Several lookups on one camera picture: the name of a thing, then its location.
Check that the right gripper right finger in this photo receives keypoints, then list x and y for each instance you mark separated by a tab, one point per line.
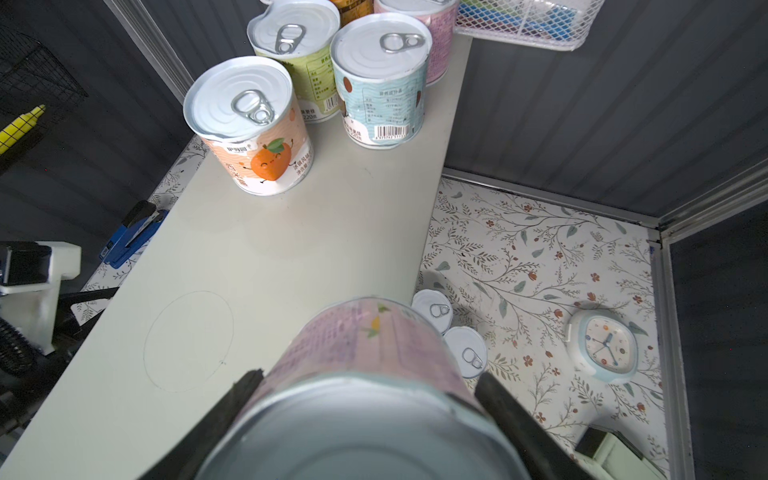
541	455

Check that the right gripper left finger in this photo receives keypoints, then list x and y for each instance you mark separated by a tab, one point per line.
186	458

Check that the can row front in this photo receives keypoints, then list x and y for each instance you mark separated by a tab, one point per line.
246	111

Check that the green labelled can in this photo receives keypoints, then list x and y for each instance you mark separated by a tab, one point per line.
298	34

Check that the pink labelled can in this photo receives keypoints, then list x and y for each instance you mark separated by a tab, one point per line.
439	16

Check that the yellow orange labelled can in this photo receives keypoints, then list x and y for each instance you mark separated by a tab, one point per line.
351	10

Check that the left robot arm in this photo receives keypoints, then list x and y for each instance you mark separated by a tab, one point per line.
28	374

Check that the white metal cabinet counter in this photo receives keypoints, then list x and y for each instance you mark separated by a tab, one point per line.
225	285

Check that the small green white box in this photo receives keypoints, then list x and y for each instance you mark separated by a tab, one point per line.
607	454

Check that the round white alarm clock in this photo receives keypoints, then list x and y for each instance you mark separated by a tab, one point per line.
602	346

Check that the blue stapler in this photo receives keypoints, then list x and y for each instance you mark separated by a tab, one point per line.
137	228

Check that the tubes in white basket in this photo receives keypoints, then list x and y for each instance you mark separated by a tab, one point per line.
546	20

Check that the black wire basket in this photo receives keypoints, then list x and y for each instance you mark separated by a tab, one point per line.
31	75

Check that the white wire mesh basket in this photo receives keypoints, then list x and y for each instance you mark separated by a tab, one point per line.
590	9

